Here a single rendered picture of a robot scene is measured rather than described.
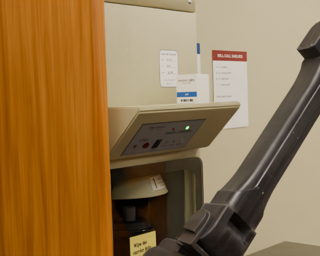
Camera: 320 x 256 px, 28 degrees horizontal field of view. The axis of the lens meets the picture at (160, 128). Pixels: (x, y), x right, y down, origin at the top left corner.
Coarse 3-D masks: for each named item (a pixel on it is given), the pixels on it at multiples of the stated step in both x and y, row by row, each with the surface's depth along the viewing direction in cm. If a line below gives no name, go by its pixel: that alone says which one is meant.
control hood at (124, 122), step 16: (112, 112) 116; (128, 112) 114; (144, 112) 114; (160, 112) 117; (176, 112) 121; (192, 112) 125; (208, 112) 129; (224, 112) 133; (112, 128) 117; (128, 128) 114; (208, 128) 135; (112, 144) 117; (192, 144) 136; (208, 144) 141
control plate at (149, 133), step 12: (192, 120) 127; (204, 120) 130; (144, 132) 119; (156, 132) 122; (168, 132) 125; (180, 132) 128; (192, 132) 131; (132, 144) 120; (168, 144) 129; (180, 144) 132
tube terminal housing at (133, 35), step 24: (120, 24) 125; (144, 24) 130; (168, 24) 136; (192, 24) 142; (120, 48) 125; (144, 48) 130; (168, 48) 136; (192, 48) 142; (120, 72) 125; (144, 72) 130; (192, 72) 142; (120, 96) 125; (144, 96) 130; (168, 96) 136
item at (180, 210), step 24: (120, 168) 124; (144, 168) 129; (168, 168) 134; (192, 168) 140; (120, 192) 124; (144, 192) 129; (168, 192) 134; (192, 192) 140; (120, 216) 124; (144, 216) 129; (168, 216) 134; (120, 240) 124
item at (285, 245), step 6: (270, 246) 242; (276, 246) 242; (282, 246) 242; (288, 246) 241; (294, 246) 241; (300, 246) 241; (306, 246) 240; (312, 246) 240; (318, 246) 240; (258, 252) 234; (264, 252) 233; (270, 252) 233; (276, 252) 233; (282, 252) 233; (288, 252) 232; (294, 252) 232; (300, 252) 232; (306, 252) 231; (312, 252) 231; (318, 252) 231
